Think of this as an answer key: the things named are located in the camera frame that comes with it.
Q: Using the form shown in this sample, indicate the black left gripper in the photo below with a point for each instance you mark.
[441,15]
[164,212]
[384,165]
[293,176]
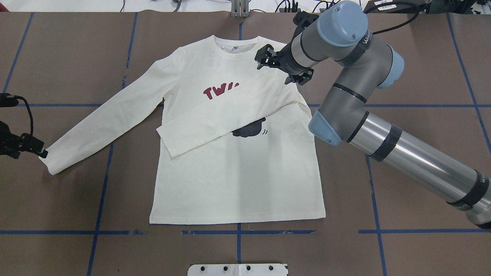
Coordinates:
[14,140]

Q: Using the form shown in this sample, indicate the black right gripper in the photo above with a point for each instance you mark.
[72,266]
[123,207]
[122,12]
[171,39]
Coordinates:
[285,61]

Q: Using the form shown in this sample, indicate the cream long-sleeve cat shirt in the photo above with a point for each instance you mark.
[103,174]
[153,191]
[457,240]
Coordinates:
[235,143]

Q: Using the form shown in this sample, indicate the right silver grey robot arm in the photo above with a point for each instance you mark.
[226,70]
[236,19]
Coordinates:
[443,98]

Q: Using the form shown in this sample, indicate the black labelled box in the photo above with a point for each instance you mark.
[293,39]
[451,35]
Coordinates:
[396,6]

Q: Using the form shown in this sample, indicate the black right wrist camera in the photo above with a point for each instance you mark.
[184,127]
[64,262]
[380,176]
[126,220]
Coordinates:
[303,20]

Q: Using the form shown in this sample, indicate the aluminium frame post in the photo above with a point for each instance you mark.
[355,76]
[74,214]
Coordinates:
[240,8]

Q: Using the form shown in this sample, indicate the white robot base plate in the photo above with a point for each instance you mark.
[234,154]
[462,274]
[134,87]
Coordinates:
[251,269]

